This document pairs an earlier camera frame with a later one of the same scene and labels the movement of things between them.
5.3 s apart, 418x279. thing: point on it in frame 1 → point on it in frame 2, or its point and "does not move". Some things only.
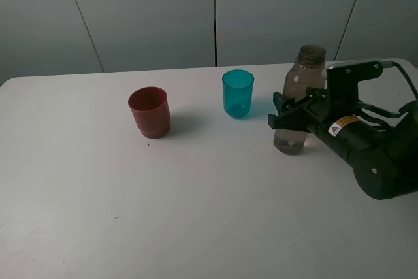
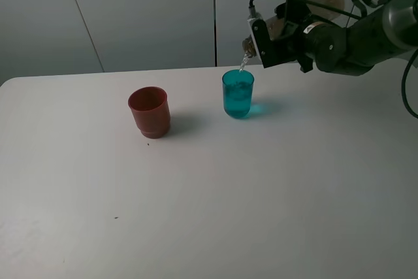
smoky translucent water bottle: x=305 y=72 → x=275 y=25
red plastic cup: x=151 y=110 does not move
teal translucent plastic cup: x=238 y=85 does not move
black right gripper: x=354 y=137 → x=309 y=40
